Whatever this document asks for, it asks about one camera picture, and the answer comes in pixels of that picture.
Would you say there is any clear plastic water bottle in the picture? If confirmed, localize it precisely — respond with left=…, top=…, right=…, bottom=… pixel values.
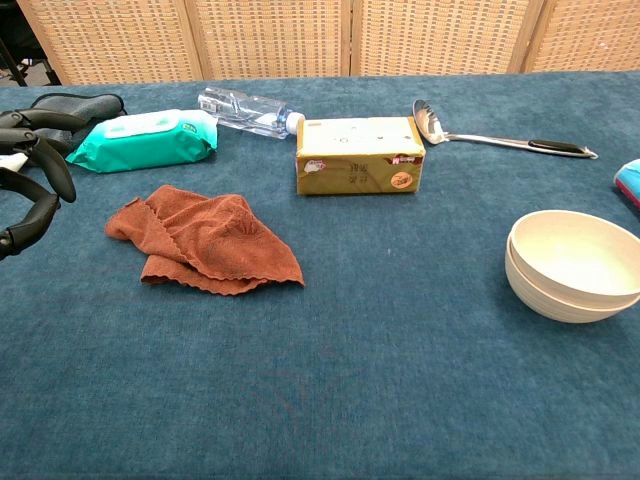
left=197, top=87, right=307, bottom=141

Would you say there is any steel ladle with black handle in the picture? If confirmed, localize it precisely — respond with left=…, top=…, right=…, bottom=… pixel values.
left=412, top=98, right=600, bottom=161

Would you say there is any white printed powder bag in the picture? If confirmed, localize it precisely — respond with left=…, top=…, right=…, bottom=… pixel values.
left=0, top=153, right=28, bottom=175

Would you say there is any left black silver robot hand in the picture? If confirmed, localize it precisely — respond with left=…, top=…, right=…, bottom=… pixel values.
left=0, top=108, right=77, bottom=262

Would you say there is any cream ribbed bowl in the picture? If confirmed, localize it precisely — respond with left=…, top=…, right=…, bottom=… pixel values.
left=504, top=234, right=637, bottom=325
left=507, top=209, right=640, bottom=307

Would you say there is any wicker folding screen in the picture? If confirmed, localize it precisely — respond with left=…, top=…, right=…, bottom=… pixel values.
left=16, top=0, right=640, bottom=86

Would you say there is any grey cloth with black trim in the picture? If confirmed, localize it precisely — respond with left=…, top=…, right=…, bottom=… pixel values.
left=28, top=93, right=127, bottom=154

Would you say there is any blue plastic bag roll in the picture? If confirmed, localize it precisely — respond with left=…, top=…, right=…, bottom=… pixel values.
left=613, top=158, right=640, bottom=210

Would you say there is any black tripod stand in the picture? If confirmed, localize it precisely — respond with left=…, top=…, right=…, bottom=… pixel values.
left=0, top=29, right=30, bottom=88

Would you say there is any yellow tissue pack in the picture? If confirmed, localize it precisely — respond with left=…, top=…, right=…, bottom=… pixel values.
left=294, top=116, right=427, bottom=197

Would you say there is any brown microfibre cloth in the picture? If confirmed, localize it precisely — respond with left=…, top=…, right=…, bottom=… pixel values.
left=104, top=184, right=305, bottom=297

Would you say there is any green wet wipes pack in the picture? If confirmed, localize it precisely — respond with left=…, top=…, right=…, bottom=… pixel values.
left=65, top=108, right=220, bottom=175

